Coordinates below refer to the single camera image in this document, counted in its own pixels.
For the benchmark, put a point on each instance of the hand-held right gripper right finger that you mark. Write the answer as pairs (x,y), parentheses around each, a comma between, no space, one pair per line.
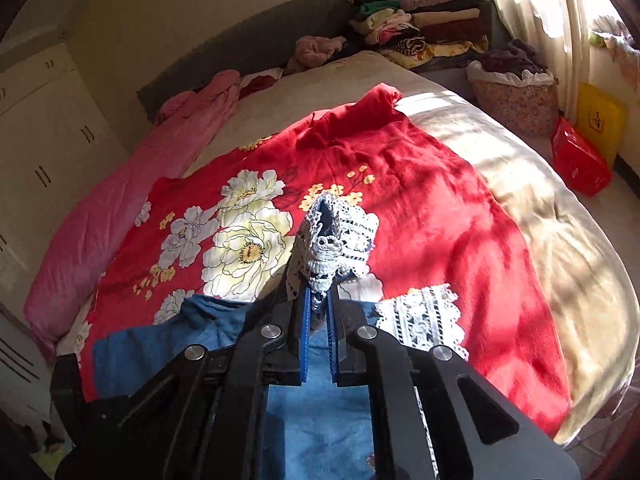
(333,340)

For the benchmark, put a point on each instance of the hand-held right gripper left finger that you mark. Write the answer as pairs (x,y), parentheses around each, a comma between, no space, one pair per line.
(302,332)

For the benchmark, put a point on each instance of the blue denim pants lace trim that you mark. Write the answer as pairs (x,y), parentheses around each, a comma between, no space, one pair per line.
(320,435)

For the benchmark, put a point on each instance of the red floral blanket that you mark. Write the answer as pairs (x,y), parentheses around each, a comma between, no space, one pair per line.
(425,185)

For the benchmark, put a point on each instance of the pink quilt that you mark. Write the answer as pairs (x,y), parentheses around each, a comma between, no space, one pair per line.
(125,185)

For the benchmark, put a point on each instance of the dark red cloth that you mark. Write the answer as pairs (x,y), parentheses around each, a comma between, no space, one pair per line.
(257,85)

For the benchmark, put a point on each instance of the pink fluffy cloth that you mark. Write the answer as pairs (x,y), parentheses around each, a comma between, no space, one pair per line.
(312,50)

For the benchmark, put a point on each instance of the white bedside cabinet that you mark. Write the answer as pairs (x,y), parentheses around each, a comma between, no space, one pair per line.
(20,360)

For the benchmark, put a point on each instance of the grey headboard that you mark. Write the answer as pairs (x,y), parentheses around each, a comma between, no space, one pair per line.
(240,45)

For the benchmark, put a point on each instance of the floral laundry basket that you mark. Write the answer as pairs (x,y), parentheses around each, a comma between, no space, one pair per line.
(515,105)

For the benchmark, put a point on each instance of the red bag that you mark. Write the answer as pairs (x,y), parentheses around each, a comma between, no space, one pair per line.
(580,160)

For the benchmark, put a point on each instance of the white wardrobe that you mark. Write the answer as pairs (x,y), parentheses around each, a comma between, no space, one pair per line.
(45,125)

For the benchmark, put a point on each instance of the purple clothes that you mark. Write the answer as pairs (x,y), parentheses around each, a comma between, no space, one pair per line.
(515,57)

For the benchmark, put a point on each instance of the pile of folded clothes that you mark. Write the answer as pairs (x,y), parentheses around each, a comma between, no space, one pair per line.
(440,20)

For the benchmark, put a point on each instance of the yellow bag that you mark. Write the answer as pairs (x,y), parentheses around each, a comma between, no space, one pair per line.
(602,120)

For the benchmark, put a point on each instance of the floral cloth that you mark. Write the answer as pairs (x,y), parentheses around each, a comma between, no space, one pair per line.
(617,40)

